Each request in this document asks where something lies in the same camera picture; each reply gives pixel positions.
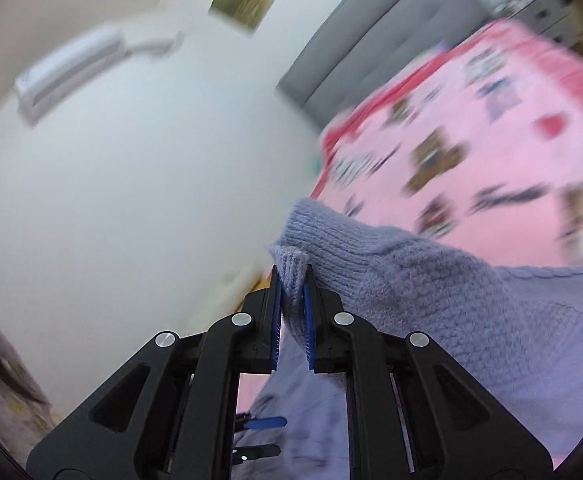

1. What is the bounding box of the lavender knit sweater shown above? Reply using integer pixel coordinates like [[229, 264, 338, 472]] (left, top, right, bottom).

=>
[[232, 198, 583, 479]]

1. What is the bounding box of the pink cartoon fleece blanket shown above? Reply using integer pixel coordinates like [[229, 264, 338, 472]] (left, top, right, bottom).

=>
[[310, 22, 583, 268]]

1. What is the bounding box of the grey upholstered headboard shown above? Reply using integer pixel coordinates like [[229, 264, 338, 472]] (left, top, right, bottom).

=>
[[278, 0, 491, 128]]

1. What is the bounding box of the white bedside table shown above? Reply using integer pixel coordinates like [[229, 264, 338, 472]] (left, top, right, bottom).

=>
[[492, 0, 583, 56]]

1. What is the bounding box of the white wall air conditioner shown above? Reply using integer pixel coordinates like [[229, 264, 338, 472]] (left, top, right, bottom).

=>
[[14, 24, 183, 125]]

